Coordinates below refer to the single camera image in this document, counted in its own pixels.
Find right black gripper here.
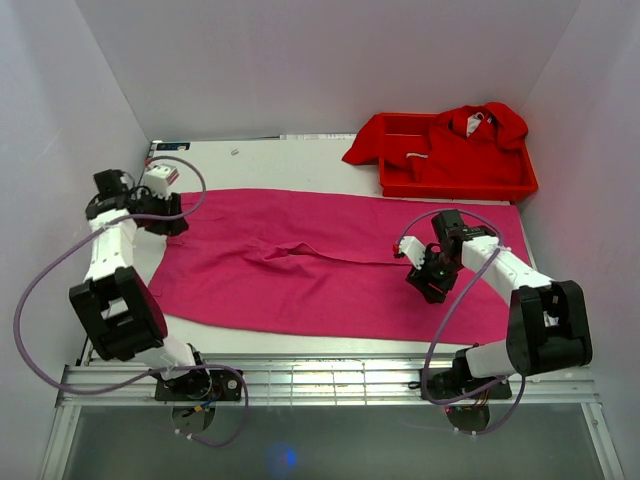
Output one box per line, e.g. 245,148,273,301
406,246,462,305

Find pink trousers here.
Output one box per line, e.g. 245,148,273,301
149,189,508,344

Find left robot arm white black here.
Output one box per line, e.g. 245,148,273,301
69,164,212,400

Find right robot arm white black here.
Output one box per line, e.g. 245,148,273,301
394,209,593,405

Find red trousers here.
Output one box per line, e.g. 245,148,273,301
342,102,529,187

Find blue label sticker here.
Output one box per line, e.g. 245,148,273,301
155,142,191,151

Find red plastic bin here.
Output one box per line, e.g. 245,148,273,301
378,140,538,202

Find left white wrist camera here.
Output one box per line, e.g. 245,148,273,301
142,164,179,198

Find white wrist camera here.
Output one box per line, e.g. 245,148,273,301
142,164,179,198
394,236,426,270

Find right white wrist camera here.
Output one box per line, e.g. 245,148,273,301
394,236,426,270

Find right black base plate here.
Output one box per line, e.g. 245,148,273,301
417,369,512,403

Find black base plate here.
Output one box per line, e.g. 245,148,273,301
153,369,242,403
417,369,512,403

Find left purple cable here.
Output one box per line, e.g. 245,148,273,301
13,155,250,448

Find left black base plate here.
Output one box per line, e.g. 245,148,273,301
153,369,242,403

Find aluminium rail frame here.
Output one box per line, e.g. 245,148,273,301
41,354,624,479

